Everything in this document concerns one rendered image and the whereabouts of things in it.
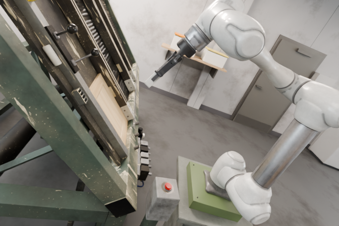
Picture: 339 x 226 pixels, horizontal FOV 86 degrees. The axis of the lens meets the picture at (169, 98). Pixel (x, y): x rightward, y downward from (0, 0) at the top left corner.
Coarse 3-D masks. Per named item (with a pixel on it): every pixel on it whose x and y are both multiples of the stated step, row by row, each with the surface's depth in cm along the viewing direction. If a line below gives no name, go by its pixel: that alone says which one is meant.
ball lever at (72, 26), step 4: (68, 24) 66; (72, 24) 66; (68, 28) 66; (72, 28) 66; (76, 28) 67; (52, 32) 71; (56, 32) 72; (60, 32) 70; (64, 32) 69; (72, 32) 67; (76, 32) 68; (56, 36) 72
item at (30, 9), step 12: (24, 0) 64; (24, 12) 65; (36, 12) 67; (36, 24) 67; (48, 24) 72; (48, 36) 70; (60, 60) 74; (72, 72) 77; (72, 84) 80; (84, 84) 83; (96, 108) 87; (96, 120) 90; (108, 120) 95; (108, 132) 94; (120, 144) 99; (120, 156) 102
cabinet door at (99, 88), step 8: (96, 80) 105; (96, 88) 101; (104, 88) 114; (96, 96) 97; (104, 96) 109; (112, 96) 122; (104, 104) 104; (112, 104) 117; (104, 112) 99; (112, 112) 112; (120, 112) 125; (112, 120) 107; (120, 120) 120; (120, 128) 115; (120, 136) 110
